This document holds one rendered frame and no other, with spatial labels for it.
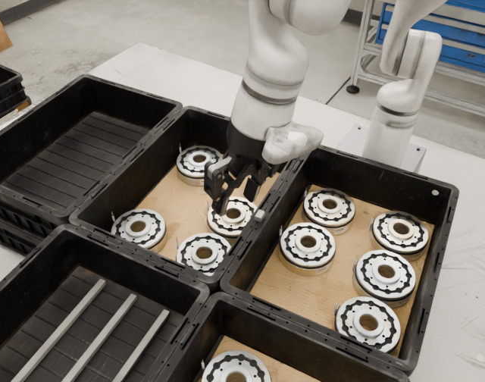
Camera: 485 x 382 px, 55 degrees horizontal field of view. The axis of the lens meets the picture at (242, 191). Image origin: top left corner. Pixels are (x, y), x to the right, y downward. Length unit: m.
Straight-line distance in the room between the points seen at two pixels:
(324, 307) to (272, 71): 0.45
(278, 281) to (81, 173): 0.51
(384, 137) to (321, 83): 1.94
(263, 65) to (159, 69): 1.18
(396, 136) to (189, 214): 0.47
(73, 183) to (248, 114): 0.60
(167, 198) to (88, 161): 0.23
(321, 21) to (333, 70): 2.64
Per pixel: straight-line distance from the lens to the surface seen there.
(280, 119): 0.55
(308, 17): 0.48
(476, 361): 1.01
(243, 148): 0.58
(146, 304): 0.84
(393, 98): 1.01
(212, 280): 0.72
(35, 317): 0.88
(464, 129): 2.81
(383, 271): 0.87
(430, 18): 2.62
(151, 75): 1.66
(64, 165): 1.13
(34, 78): 3.24
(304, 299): 0.83
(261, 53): 0.52
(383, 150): 1.07
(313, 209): 0.93
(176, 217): 0.95
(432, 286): 0.77
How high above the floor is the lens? 1.53
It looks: 45 degrees down
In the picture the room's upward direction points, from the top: straight up
